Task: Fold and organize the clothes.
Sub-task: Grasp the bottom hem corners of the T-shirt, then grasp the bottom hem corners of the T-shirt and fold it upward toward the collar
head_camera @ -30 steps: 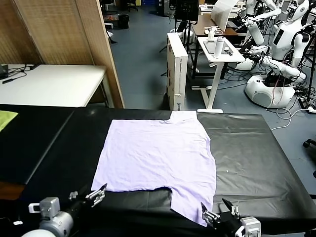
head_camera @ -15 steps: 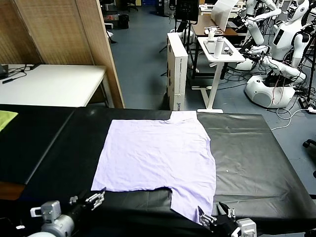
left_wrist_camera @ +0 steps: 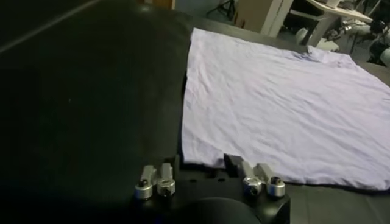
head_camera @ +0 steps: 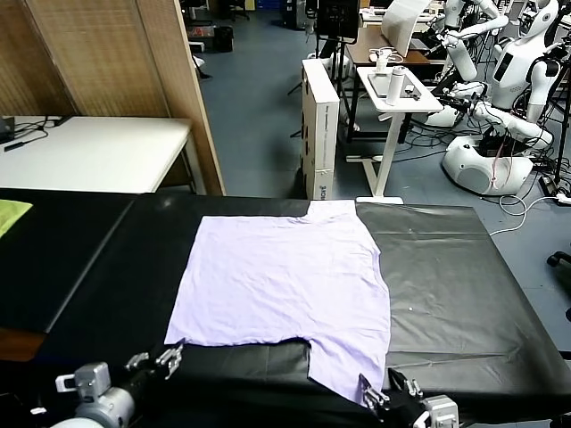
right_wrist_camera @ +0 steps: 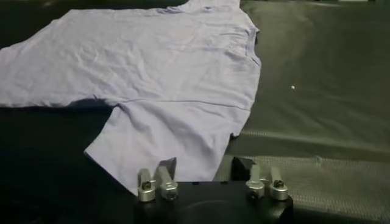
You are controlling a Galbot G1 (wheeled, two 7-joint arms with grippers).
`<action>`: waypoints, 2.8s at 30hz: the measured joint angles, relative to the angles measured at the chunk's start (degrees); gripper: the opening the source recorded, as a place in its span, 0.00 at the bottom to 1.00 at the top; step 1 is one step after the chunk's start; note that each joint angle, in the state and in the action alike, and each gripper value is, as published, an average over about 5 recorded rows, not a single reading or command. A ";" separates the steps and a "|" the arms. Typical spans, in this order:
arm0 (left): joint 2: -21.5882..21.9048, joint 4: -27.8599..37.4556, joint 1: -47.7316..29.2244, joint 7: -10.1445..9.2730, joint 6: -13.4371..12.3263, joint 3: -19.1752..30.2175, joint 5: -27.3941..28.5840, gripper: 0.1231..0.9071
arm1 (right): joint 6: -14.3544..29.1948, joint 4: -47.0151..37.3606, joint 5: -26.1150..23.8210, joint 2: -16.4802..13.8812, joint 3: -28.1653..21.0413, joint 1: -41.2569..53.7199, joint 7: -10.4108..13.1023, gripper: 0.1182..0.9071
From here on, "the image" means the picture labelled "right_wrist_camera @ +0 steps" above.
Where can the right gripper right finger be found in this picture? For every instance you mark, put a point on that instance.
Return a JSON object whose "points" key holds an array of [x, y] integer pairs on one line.
{"points": [[254, 182]]}

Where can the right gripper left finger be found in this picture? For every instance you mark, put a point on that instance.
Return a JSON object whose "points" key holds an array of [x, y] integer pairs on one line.
{"points": [[166, 185]]}

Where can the lavender t-shirt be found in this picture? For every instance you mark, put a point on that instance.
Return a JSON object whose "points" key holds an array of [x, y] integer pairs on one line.
{"points": [[152, 61]]}

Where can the large black table cover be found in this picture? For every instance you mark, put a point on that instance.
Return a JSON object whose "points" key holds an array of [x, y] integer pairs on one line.
{"points": [[320, 91]]}

